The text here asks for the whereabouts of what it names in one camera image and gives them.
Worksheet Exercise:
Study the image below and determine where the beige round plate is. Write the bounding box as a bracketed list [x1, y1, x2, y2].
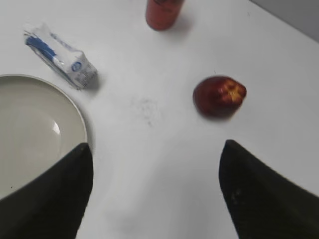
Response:
[0, 74, 88, 199]

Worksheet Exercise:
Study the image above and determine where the red soda can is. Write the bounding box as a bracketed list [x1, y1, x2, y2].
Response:
[145, 0, 184, 31]

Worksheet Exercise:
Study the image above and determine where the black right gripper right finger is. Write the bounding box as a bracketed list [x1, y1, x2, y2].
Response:
[218, 139, 319, 239]

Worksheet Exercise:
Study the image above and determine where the white blue milk carton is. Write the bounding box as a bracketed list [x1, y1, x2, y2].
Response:
[23, 24, 98, 90]

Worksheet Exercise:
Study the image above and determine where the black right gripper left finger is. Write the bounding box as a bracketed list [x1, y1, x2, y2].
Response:
[0, 142, 94, 239]

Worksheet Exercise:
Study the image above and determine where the dark red wax apple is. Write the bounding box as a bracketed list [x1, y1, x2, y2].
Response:
[193, 75, 247, 119]

